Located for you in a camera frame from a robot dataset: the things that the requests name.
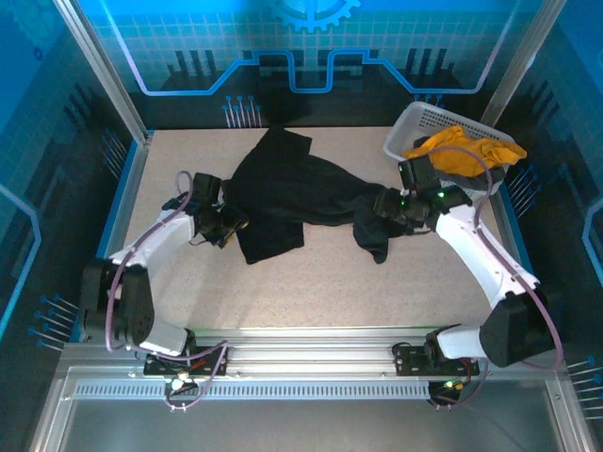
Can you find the blue edge strip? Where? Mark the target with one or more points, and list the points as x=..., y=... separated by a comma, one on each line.
x=512, y=216
x=122, y=188

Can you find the yellow t-shirt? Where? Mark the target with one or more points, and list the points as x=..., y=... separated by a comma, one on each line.
x=504, y=150

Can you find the grey metal shelf panel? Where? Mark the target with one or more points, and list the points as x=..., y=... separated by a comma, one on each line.
x=306, y=424

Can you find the black t-shirt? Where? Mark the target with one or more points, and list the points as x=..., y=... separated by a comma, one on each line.
x=292, y=188

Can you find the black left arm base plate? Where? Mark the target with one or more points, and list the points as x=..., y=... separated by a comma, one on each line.
x=212, y=362

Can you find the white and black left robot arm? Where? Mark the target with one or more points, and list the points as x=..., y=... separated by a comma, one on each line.
x=174, y=230

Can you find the white plastic laundry basket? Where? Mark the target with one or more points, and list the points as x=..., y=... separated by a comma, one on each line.
x=414, y=120

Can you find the black connector with green light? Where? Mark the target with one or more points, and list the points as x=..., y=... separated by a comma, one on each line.
x=445, y=387

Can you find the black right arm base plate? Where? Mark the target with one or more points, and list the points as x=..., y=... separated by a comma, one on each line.
x=410, y=360

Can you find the aluminium mounting rail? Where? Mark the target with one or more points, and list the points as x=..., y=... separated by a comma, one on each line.
x=306, y=353

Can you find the aluminium frame post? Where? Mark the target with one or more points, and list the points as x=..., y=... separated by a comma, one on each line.
x=520, y=61
x=104, y=70

